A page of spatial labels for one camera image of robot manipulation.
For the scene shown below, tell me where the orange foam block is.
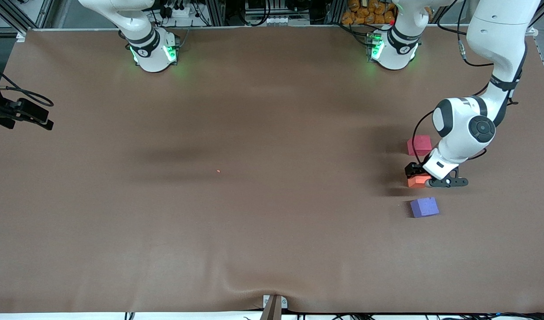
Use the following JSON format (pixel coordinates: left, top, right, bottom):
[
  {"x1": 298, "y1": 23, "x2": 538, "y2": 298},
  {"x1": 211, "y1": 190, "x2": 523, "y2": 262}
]
[{"x1": 407, "y1": 174, "x2": 432, "y2": 188}]

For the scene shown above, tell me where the red foam block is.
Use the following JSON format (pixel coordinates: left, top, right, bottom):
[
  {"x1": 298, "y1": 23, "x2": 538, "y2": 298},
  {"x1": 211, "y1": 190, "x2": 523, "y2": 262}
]
[{"x1": 407, "y1": 135, "x2": 433, "y2": 156}]

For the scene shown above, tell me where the purple foam block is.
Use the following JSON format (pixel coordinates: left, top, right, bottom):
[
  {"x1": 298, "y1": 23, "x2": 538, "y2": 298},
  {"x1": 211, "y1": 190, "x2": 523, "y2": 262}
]
[{"x1": 409, "y1": 197, "x2": 440, "y2": 219}]

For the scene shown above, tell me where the brown table cover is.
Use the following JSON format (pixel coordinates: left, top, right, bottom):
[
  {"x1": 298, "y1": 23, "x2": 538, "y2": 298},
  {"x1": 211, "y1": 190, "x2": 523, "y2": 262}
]
[{"x1": 0, "y1": 26, "x2": 544, "y2": 313}]

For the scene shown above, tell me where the pile of orange snack bags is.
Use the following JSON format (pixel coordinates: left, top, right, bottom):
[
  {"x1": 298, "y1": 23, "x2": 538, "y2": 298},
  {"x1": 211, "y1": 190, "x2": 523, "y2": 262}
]
[{"x1": 341, "y1": 0, "x2": 396, "y2": 25}]

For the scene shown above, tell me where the white power strip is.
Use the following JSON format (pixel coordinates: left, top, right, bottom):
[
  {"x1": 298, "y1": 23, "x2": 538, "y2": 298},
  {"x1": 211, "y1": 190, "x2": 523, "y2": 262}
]
[{"x1": 163, "y1": 2, "x2": 192, "y2": 18}]

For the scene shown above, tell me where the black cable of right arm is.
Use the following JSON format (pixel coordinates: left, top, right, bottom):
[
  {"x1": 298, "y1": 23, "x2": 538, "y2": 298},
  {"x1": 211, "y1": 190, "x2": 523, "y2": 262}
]
[{"x1": 0, "y1": 59, "x2": 55, "y2": 108}]

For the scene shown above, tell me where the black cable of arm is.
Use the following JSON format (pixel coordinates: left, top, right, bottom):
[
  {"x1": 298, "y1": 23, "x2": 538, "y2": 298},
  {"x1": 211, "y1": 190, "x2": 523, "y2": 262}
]
[
  {"x1": 412, "y1": 0, "x2": 521, "y2": 161},
  {"x1": 0, "y1": 59, "x2": 55, "y2": 108}
]

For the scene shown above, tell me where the aluminium frame strut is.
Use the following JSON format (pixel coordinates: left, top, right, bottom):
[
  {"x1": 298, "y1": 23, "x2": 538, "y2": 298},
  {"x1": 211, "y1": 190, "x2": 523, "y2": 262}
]
[{"x1": 0, "y1": 0, "x2": 55, "y2": 34}]

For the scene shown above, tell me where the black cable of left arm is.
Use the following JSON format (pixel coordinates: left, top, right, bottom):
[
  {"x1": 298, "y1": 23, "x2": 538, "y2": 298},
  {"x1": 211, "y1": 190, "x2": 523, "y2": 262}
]
[{"x1": 412, "y1": 0, "x2": 521, "y2": 161}]

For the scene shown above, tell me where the aluminium profile post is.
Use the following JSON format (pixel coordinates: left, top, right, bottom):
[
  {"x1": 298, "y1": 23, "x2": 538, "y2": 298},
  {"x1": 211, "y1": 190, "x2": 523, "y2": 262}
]
[
  {"x1": 330, "y1": 0, "x2": 345, "y2": 25},
  {"x1": 207, "y1": 0, "x2": 226, "y2": 26}
]

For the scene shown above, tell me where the grey metal bracket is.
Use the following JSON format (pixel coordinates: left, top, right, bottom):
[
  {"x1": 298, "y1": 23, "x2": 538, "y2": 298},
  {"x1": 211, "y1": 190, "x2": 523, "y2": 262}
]
[{"x1": 262, "y1": 295, "x2": 289, "y2": 309}]

